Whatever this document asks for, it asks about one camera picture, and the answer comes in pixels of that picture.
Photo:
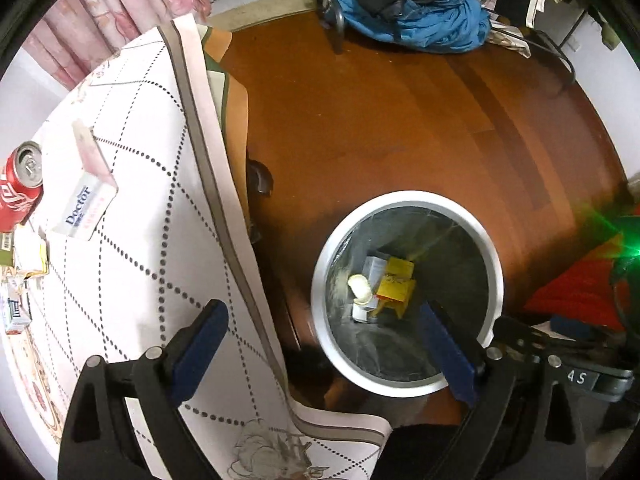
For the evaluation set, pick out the dark bin liner bag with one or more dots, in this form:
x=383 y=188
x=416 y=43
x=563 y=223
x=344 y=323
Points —
x=450 y=260

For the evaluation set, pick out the white blue small carton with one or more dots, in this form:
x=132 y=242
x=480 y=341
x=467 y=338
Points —
x=14 y=310

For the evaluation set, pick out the yellow white small carton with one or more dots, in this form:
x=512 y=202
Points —
x=30 y=257

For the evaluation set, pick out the white pink toothpaste box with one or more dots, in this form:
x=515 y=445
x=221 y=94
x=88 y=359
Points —
x=85 y=205

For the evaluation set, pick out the beige floor mat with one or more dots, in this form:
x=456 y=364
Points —
x=260 y=10

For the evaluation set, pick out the blue jacket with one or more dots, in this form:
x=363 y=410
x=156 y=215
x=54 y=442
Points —
x=430 y=30

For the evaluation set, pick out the white cardboard box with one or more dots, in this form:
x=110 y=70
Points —
x=374 y=266

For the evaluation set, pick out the crumpled white paper cup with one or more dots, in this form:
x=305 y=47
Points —
x=361 y=287

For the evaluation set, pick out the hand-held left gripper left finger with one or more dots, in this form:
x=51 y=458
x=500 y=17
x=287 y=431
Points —
x=200 y=345

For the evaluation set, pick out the red cloth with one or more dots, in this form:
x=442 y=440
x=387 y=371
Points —
x=565 y=290

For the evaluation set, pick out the black table leg foot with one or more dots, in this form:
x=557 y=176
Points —
x=261 y=177

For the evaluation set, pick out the white round trash bin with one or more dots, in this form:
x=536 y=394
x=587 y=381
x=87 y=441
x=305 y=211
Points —
x=320 y=305

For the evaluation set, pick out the yellow cardboard box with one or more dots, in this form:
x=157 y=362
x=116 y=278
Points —
x=396 y=285

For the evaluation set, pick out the red soda can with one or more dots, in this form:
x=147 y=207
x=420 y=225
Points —
x=17 y=190

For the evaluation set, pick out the patterned white cloth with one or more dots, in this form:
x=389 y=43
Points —
x=510 y=37

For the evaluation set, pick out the white dotted tablecloth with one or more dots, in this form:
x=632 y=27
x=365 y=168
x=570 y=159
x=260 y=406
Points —
x=150 y=185

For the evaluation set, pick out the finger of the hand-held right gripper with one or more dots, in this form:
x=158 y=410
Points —
x=517 y=337

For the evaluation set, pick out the black metal chair frame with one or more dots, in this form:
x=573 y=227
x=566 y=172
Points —
x=337 y=20

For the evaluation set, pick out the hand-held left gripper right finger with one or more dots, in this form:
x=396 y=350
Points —
x=450 y=355

